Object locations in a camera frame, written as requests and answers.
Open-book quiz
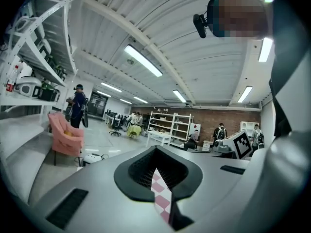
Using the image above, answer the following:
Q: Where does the person's head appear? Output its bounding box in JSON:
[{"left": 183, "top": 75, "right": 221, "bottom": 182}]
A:
[{"left": 218, "top": 0, "right": 270, "bottom": 40}]

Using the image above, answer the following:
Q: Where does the red white checkered cloth table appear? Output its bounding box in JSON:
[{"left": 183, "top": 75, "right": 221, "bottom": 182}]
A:
[{"left": 151, "top": 167, "right": 172, "bottom": 226}]

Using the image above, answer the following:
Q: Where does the yellow green cloth table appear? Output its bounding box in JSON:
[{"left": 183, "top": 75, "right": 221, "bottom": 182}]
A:
[{"left": 127, "top": 125, "right": 142, "bottom": 138}]

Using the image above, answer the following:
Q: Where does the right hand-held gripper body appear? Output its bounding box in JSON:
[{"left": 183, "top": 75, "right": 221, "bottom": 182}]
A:
[{"left": 213, "top": 129, "right": 252, "bottom": 160}]

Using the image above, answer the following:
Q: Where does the black swivel chair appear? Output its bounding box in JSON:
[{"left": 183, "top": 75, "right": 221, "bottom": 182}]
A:
[{"left": 108, "top": 115, "right": 123, "bottom": 137}]

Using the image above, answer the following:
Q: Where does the white rounded appliance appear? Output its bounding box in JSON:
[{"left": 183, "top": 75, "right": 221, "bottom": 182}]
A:
[{"left": 16, "top": 76, "right": 42, "bottom": 98}]

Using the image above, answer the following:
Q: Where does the teal head mount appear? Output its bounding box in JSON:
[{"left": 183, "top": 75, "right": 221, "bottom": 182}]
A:
[{"left": 206, "top": 0, "right": 228, "bottom": 37}]

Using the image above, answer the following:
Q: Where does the white cabinet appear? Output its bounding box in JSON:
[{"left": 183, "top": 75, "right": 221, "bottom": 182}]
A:
[{"left": 240, "top": 121, "right": 259, "bottom": 136}]

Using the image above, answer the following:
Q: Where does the white metal storage rack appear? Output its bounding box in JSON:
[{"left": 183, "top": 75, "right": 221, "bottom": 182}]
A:
[{"left": 0, "top": 0, "right": 81, "bottom": 117}]

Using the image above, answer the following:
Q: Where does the black head-worn camera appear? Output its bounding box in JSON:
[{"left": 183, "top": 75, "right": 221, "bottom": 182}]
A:
[{"left": 192, "top": 13, "right": 210, "bottom": 39}]

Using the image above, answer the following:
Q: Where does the red label bottle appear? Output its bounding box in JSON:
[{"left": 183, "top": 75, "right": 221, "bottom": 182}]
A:
[{"left": 5, "top": 65, "right": 20, "bottom": 97}]

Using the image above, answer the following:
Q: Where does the white boxy appliance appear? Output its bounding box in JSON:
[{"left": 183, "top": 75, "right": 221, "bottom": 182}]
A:
[{"left": 82, "top": 153, "right": 104, "bottom": 167}]

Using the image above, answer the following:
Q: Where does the white open shelf unit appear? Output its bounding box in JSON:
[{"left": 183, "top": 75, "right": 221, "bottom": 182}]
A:
[{"left": 147, "top": 110, "right": 195, "bottom": 148}]

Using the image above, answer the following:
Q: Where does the pink armchair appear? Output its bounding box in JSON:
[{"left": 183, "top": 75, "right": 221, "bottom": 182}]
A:
[{"left": 47, "top": 112, "right": 85, "bottom": 166}]

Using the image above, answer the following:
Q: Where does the white board with red mark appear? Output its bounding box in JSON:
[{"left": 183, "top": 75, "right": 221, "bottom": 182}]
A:
[{"left": 189, "top": 123, "right": 202, "bottom": 141}]

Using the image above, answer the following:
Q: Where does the ceiling tube light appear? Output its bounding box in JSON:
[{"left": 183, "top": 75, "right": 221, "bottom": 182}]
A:
[
  {"left": 123, "top": 44, "right": 163, "bottom": 78},
  {"left": 237, "top": 85, "right": 253, "bottom": 104},
  {"left": 172, "top": 89, "right": 187, "bottom": 104},
  {"left": 258, "top": 37, "right": 274, "bottom": 63},
  {"left": 100, "top": 82, "right": 123, "bottom": 93}
]

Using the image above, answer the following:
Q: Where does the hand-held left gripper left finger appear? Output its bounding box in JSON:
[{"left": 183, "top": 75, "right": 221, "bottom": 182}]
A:
[{"left": 28, "top": 145, "right": 176, "bottom": 233}]

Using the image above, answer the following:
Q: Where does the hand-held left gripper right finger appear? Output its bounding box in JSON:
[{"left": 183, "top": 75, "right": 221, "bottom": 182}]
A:
[{"left": 155, "top": 145, "right": 254, "bottom": 233}]

